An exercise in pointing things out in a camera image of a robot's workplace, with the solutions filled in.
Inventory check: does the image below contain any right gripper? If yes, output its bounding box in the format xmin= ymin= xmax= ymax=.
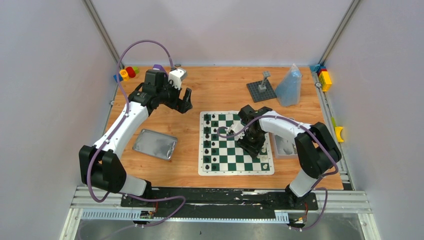
xmin=236 ymin=129 xmax=265 ymax=159

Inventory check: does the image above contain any silver metal tin box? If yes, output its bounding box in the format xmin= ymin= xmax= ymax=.
xmin=271 ymin=134 xmax=298 ymax=159

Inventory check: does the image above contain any green white chess board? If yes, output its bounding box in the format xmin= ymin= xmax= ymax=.
xmin=198 ymin=110 xmax=275 ymax=176

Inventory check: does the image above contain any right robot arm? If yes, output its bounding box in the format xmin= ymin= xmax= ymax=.
xmin=235 ymin=105 xmax=342 ymax=209

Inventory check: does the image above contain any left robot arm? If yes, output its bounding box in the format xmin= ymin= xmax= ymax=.
xmin=78 ymin=68 xmax=193 ymax=207

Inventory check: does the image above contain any purple metronome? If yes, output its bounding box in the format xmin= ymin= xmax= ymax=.
xmin=152 ymin=64 xmax=168 ymax=75

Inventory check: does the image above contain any green wooden block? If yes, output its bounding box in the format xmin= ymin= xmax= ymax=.
xmin=132 ymin=66 xmax=140 ymax=75

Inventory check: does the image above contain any dark grey lego baseplate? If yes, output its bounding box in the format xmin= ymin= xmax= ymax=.
xmin=246 ymin=80 xmax=277 ymax=103

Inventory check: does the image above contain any red wooden cylinder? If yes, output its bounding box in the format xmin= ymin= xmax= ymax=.
xmin=125 ymin=66 xmax=137 ymax=79

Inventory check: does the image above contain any silver tin lid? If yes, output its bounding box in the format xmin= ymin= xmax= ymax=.
xmin=132 ymin=129 xmax=178 ymax=161

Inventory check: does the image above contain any grey lego tower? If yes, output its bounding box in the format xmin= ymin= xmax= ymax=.
xmin=258 ymin=71 xmax=271 ymax=93

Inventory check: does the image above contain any yellow wooden cylinder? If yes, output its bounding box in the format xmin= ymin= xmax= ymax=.
xmin=119 ymin=69 xmax=130 ymax=81

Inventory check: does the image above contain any blue plastic bag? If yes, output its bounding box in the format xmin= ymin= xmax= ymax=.
xmin=275 ymin=64 xmax=302 ymax=107

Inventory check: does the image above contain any blue wooden block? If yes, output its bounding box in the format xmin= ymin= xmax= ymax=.
xmin=113 ymin=74 xmax=123 ymax=82

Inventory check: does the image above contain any yellow curved block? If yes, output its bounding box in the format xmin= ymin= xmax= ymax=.
xmin=331 ymin=117 xmax=344 ymax=143

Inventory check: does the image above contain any colourful lego brick stack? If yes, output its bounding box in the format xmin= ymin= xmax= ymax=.
xmin=309 ymin=64 xmax=332 ymax=92

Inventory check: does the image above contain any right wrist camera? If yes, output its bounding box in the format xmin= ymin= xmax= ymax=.
xmin=226 ymin=122 xmax=245 ymax=138

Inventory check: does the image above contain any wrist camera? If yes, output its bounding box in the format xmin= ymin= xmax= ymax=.
xmin=226 ymin=122 xmax=245 ymax=138
xmin=168 ymin=68 xmax=188 ymax=90

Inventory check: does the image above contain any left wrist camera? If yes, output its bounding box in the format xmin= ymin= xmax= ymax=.
xmin=168 ymin=68 xmax=188 ymax=90

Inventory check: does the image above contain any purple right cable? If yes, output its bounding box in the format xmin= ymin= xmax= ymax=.
xmin=216 ymin=115 xmax=340 ymax=232

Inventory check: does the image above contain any purple cable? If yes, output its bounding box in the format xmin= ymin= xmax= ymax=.
xmin=216 ymin=115 xmax=340 ymax=232
xmin=86 ymin=40 xmax=186 ymax=240

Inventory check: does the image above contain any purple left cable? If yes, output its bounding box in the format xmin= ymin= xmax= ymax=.
xmin=86 ymin=40 xmax=186 ymax=240

